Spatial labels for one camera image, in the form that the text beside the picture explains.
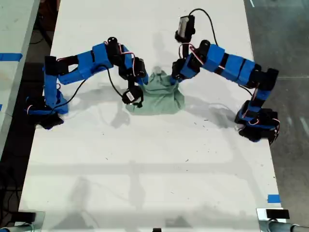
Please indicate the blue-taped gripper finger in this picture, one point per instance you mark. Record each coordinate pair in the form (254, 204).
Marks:
(172, 81)
(144, 78)
(137, 82)
(177, 81)

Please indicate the pale green T-shirt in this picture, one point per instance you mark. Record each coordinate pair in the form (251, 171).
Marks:
(161, 99)

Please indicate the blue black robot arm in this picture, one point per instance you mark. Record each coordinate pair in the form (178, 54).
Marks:
(241, 70)
(87, 64)

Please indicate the long blue tape strip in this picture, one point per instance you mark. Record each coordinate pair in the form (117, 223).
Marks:
(10, 57)

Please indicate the pale side table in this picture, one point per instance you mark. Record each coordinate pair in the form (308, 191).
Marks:
(12, 29)

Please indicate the small black edge clip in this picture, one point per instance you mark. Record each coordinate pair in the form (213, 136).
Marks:
(157, 230)

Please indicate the small blue tape square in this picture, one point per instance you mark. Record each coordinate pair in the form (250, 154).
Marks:
(273, 198)

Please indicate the grey metal tube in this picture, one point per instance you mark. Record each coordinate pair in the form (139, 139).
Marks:
(14, 228)
(289, 227)

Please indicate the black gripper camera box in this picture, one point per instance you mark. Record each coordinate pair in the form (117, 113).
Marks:
(185, 29)
(132, 96)

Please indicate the metal bracket with black box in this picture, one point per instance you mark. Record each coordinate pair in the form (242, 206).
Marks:
(277, 213)

